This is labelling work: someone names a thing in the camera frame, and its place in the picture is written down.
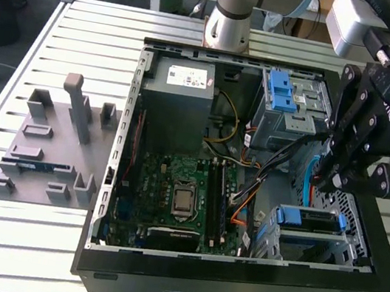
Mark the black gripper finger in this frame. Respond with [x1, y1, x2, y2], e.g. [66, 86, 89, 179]
[314, 61, 385, 192]
[324, 144, 390, 204]

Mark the hard disk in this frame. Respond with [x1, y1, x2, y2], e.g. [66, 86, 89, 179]
[276, 204, 348, 240]

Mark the metal disk bay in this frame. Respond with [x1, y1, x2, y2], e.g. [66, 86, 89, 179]
[253, 199, 369, 276]

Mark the metal drive cage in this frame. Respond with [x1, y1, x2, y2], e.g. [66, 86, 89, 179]
[248, 67, 343, 162]

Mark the blue drive latch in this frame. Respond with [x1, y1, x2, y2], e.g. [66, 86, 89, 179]
[264, 69, 301, 114]

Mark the brown cardboard box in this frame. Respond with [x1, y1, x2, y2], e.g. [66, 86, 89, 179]
[291, 18, 332, 44]

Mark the installed RAM stick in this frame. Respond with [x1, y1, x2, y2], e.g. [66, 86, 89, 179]
[209, 160, 241, 248]

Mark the grey power supply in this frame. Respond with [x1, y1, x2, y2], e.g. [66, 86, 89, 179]
[131, 52, 220, 159]

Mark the CPU socket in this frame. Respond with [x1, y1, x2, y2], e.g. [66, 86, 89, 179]
[165, 177, 204, 226]

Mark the silver CPU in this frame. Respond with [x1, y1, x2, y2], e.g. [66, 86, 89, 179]
[171, 187, 196, 217]

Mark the green motherboard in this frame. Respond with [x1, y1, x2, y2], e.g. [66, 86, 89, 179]
[106, 143, 266, 268]

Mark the black PC case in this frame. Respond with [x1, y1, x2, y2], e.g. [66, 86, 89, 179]
[66, 29, 390, 292]

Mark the black graphics card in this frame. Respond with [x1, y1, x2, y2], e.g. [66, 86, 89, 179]
[143, 222, 202, 256]

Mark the grey parts rack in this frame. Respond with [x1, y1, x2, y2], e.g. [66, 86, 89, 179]
[0, 61, 129, 219]

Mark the spare RAM stick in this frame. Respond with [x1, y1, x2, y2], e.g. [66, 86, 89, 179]
[16, 158, 56, 174]

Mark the blue data wire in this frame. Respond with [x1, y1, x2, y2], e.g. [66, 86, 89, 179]
[298, 153, 325, 212]

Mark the black cable bundle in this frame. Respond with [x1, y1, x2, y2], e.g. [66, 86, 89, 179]
[232, 123, 331, 220]

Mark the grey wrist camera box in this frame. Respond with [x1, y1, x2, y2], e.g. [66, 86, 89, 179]
[321, 0, 390, 64]

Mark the yellow wire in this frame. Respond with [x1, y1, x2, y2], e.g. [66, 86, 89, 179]
[202, 87, 245, 147]

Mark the orange data wire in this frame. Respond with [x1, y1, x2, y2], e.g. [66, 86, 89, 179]
[228, 200, 253, 231]

